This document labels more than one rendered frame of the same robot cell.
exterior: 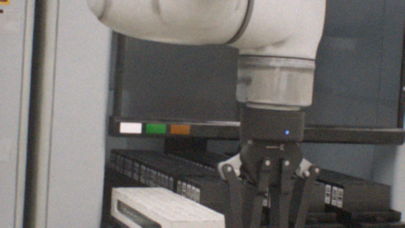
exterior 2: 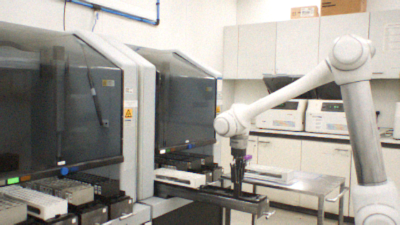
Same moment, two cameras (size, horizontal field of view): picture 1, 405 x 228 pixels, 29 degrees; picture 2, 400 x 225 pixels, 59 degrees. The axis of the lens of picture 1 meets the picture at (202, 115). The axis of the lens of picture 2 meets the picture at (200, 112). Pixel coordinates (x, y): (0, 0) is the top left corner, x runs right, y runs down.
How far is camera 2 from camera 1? 108 cm
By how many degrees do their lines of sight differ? 33
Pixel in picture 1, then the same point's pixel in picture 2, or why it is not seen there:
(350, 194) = (205, 160)
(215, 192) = (179, 166)
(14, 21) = (133, 123)
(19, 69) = (134, 138)
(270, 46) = (243, 134)
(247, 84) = (237, 143)
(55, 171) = (144, 169)
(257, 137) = (239, 155)
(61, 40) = (144, 127)
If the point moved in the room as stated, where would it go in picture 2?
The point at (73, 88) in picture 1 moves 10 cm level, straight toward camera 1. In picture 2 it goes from (147, 142) to (158, 144)
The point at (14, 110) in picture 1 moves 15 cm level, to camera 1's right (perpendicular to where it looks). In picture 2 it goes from (134, 151) to (161, 149)
